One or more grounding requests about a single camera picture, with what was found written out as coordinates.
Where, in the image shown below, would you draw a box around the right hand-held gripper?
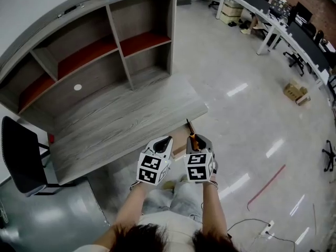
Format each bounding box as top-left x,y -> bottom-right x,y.
183,134 -> 219,183

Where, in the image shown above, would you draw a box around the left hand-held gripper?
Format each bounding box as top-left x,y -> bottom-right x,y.
136,135 -> 174,186

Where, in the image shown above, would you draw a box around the orange-handled screwdriver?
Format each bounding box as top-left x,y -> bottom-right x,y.
185,118 -> 198,152

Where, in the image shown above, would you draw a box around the wooden desk drawer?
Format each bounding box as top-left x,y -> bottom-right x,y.
170,120 -> 196,161

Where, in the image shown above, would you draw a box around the person's right forearm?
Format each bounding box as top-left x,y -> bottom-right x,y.
201,182 -> 228,236

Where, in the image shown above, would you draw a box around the grey wooden desk with shelves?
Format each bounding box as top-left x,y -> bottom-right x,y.
0,0 -> 209,186

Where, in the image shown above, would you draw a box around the person's light trousers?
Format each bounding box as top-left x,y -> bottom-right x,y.
143,178 -> 203,218

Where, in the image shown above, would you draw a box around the red floor tape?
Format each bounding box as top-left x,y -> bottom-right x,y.
247,164 -> 287,207

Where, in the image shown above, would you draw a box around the white power strip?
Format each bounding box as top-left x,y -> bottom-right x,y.
258,219 -> 275,237

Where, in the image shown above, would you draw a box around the open cardboard box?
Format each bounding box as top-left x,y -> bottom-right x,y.
283,78 -> 312,107

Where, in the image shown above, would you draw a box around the stacked beige crates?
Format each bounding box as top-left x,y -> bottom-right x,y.
219,0 -> 244,24

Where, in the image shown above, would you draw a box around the long white office desk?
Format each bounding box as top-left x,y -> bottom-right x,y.
199,0 -> 332,87

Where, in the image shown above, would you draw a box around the small dark object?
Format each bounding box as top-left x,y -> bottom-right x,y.
57,5 -> 85,18

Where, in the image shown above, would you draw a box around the black cable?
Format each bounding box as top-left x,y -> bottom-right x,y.
265,231 -> 297,252
226,218 -> 271,233

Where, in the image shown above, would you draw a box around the black chair with metal frame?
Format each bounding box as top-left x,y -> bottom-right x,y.
1,115 -> 77,197

